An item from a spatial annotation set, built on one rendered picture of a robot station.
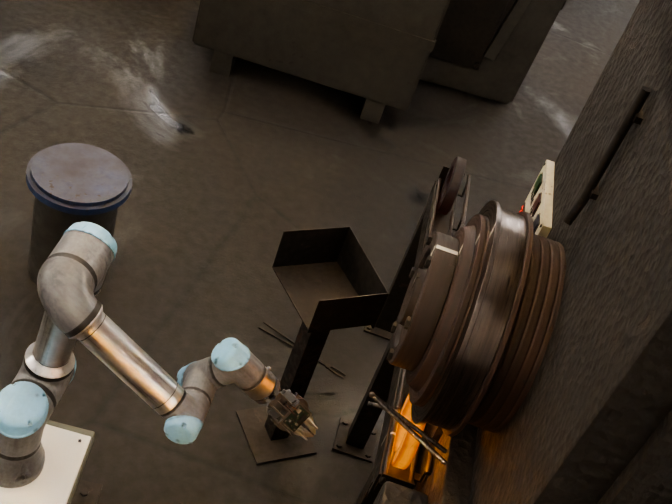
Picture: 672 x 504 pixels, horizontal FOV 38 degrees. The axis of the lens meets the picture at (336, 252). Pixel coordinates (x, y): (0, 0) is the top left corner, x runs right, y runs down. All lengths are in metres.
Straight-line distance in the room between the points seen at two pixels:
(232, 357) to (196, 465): 0.85
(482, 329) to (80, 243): 0.86
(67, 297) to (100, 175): 1.14
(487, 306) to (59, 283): 0.85
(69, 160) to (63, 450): 1.01
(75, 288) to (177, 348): 1.23
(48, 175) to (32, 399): 0.96
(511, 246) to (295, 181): 2.28
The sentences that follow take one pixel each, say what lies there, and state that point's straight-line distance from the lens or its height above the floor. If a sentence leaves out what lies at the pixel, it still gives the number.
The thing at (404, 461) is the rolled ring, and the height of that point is 0.75.
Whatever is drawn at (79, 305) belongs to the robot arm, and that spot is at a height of 0.92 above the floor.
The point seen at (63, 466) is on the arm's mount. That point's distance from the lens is 2.49.
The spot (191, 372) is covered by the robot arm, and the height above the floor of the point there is 0.70.
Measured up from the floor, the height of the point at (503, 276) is 1.32.
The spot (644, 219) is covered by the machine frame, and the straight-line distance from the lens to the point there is 1.52.
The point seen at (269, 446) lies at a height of 0.01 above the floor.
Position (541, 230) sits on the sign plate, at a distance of 2.07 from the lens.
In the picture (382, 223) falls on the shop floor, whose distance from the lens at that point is 3.93.
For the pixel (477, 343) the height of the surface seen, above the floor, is 1.23.
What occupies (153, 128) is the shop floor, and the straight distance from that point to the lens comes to 4.08.
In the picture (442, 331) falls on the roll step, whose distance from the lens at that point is 1.78.
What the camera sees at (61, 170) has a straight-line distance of 3.10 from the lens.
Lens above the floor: 2.37
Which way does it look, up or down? 40 degrees down
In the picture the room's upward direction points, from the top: 20 degrees clockwise
